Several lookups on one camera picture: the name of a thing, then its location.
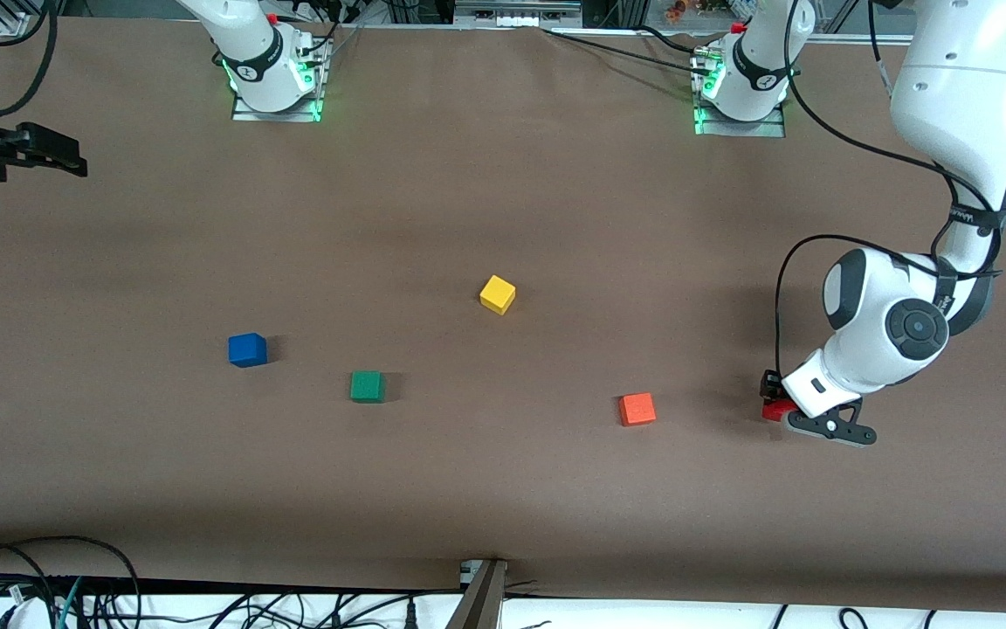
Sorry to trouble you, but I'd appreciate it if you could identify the orange wooden block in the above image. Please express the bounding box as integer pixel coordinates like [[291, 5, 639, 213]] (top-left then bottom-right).
[[617, 392, 657, 427]]

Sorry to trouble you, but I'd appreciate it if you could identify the blue wooden block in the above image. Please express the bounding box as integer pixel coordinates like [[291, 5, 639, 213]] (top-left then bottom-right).
[[228, 333, 268, 369]]

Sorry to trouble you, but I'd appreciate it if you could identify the yellow wooden block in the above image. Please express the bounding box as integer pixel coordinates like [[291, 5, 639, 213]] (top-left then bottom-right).
[[479, 274, 517, 316]]

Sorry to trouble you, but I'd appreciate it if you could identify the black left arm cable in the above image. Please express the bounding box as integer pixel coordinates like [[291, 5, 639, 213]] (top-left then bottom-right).
[[772, 0, 1006, 381]]

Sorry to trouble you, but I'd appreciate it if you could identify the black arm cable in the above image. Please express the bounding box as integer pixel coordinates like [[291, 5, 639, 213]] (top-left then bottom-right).
[[0, 0, 59, 119], [772, 0, 1006, 381]]

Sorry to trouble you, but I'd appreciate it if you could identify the black left camera bracket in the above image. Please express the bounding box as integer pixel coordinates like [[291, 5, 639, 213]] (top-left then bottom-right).
[[796, 397, 878, 448]]

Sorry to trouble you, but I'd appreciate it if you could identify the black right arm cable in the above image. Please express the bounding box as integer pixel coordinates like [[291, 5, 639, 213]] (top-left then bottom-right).
[[0, 0, 59, 119]]

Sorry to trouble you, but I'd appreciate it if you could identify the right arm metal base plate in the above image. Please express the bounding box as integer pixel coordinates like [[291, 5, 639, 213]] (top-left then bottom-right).
[[231, 35, 327, 123]]

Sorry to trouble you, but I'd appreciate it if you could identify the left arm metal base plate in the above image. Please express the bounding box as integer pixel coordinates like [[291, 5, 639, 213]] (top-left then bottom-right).
[[693, 48, 788, 138]]

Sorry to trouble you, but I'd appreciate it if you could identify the black base cable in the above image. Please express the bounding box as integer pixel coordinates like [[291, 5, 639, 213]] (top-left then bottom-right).
[[541, 29, 709, 73], [634, 24, 713, 55]]

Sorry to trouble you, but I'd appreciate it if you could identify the grey camera mount pole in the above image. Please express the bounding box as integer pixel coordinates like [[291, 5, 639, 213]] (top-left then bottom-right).
[[446, 559, 508, 629]]

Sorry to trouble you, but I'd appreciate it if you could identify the black looping floor cable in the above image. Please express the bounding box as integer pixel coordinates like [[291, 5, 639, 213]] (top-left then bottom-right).
[[0, 535, 141, 629]]

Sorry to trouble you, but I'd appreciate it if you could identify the teal cable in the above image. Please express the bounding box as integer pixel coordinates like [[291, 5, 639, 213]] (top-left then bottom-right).
[[56, 577, 83, 629]]

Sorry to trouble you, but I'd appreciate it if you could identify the silver aluminium frame bracket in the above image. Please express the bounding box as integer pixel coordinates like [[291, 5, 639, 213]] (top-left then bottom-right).
[[455, 0, 582, 29]]

